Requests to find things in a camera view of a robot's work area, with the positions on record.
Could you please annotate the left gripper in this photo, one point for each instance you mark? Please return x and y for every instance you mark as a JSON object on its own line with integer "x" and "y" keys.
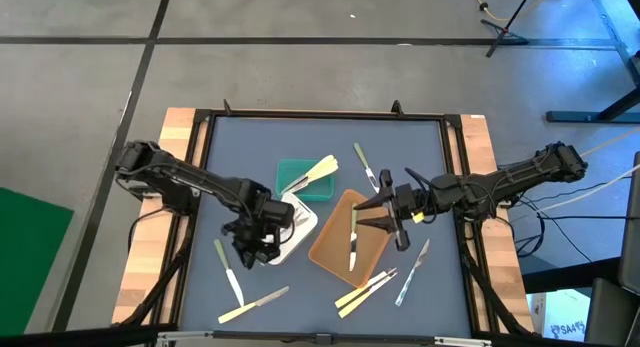
{"x": 270, "y": 217}

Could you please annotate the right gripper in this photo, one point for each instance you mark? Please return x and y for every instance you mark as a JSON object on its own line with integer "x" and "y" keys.
{"x": 415, "y": 202}

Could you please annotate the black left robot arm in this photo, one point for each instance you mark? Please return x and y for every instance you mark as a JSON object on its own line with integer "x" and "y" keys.
{"x": 200, "y": 179}

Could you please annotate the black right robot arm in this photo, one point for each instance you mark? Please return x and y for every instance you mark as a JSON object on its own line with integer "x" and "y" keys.
{"x": 525, "y": 172}

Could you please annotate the yellow tag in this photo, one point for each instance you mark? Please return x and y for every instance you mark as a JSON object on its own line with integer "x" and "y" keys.
{"x": 418, "y": 217}

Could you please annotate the white plastic bin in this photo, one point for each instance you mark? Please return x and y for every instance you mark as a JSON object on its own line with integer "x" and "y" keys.
{"x": 292, "y": 252}

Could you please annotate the orange translucent plastic tray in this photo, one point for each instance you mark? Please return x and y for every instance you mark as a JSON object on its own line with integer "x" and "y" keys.
{"x": 330, "y": 247}

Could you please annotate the green plastic bin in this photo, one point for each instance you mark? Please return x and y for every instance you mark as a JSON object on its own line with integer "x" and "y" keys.
{"x": 287, "y": 168}

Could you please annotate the light wooden side board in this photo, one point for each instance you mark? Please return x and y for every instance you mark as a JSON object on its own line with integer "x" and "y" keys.
{"x": 170, "y": 137}
{"x": 475, "y": 137}

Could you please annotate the white printed box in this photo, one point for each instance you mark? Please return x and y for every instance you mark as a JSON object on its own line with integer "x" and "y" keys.
{"x": 565, "y": 319}

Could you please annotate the black tripod stand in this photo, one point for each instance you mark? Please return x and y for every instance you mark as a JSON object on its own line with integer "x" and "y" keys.
{"x": 504, "y": 31}

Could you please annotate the green floor mat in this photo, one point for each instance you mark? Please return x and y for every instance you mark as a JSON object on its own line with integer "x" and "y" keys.
{"x": 30, "y": 262}

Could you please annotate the dark grey office chair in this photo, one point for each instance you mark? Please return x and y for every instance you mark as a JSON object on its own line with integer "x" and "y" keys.
{"x": 631, "y": 227}

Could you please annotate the black frame clamp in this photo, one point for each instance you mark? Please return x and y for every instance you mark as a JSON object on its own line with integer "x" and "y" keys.
{"x": 397, "y": 108}
{"x": 228, "y": 108}

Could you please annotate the silver aluminium rail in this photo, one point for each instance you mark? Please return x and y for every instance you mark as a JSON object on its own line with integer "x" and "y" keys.
{"x": 450, "y": 341}

